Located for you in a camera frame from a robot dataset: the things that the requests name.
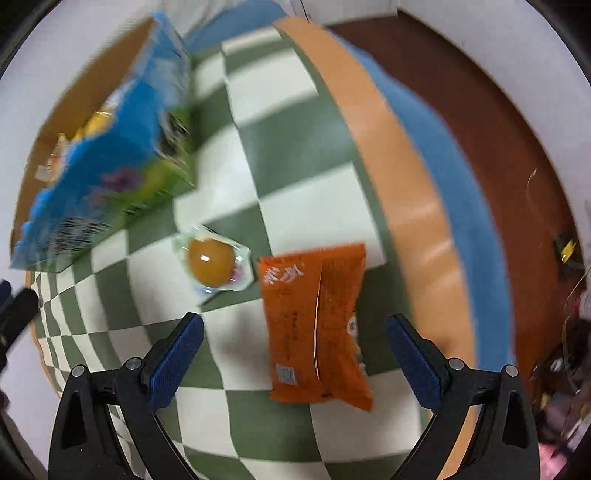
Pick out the cardboard milk box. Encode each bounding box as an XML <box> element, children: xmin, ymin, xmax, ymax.
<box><xmin>10</xmin><ymin>11</ymin><xmax>192</xmax><ymax>273</ymax></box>

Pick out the packaged braised egg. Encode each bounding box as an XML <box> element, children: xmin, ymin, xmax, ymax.
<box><xmin>172</xmin><ymin>225</ymin><xmax>254</xmax><ymax>301</ymax></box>

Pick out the orange rice cracker packet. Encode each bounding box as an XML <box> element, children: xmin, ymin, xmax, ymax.
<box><xmin>257</xmin><ymin>243</ymin><xmax>373</xmax><ymax>412</ymax></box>

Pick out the green white checkered mat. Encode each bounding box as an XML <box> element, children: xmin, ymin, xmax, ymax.
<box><xmin>25</xmin><ymin>15</ymin><xmax>479</xmax><ymax>480</ymax></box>

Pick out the white thin cable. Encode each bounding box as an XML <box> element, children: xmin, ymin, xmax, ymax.
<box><xmin>526</xmin><ymin>168</ymin><xmax>555</xmax><ymax>236</ymax></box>

